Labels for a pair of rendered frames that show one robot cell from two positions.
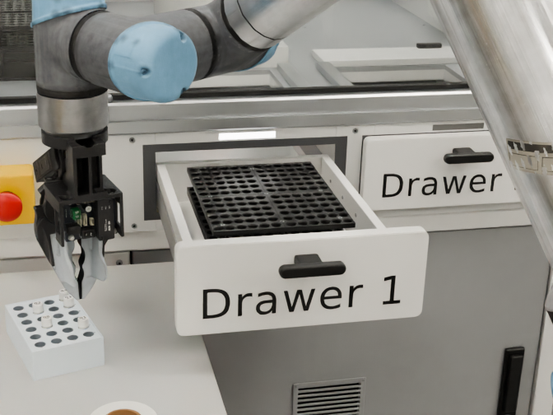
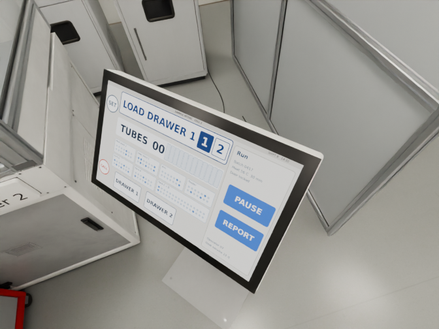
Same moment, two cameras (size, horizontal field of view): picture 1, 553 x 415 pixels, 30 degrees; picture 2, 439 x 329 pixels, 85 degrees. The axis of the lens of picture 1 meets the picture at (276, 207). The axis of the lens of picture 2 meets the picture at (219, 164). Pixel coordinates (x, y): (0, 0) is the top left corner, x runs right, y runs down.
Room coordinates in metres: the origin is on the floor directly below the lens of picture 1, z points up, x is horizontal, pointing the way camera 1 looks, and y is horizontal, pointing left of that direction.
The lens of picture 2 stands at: (1.02, -1.02, 1.52)
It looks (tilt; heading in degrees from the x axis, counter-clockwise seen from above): 56 degrees down; 359
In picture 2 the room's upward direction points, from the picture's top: 8 degrees counter-clockwise
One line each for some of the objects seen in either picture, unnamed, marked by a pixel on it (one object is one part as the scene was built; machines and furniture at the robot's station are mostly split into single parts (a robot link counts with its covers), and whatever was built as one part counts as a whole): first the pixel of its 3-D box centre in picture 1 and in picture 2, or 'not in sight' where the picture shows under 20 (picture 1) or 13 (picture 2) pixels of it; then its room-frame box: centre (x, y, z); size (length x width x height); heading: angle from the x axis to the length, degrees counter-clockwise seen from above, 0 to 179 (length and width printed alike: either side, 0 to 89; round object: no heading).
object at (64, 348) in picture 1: (53, 334); not in sight; (1.08, 0.26, 0.78); 0.12 x 0.08 x 0.04; 28
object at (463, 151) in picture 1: (465, 155); not in sight; (1.41, -0.27, 0.91); 0.07 x 0.04 x 0.01; 103
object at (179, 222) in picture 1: (263, 216); not in sight; (1.26, 0.02, 0.86); 0.40 x 0.26 x 0.06; 13
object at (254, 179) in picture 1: (265, 216); not in sight; (1.25, 0.01, 0.87); 0.22 x 0.18 x 0.06; 13
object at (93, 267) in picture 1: (95, 266); not in sight; (1.07, 0.20, 0.88); 0.06 x 0.03 x 0.09; 28
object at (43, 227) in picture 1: (56, 227); not in sight; (1.07, 0.25, 0.92); 0.05 x 0.02 x 0.09; 118
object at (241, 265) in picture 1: (302, 280); not in sight; (1.05, -0.03, 0.87); 0.29 x 0.02 x 0.11; 103
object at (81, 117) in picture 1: (76, 109); not in sight; (1.06, 0.22, 1.06); 0.08 x 0.08 x 0.05
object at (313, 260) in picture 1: (309, 264); not in sight; (1.03, -0.04, 0.91); 0.07 x 0.04 x 0.01; 103
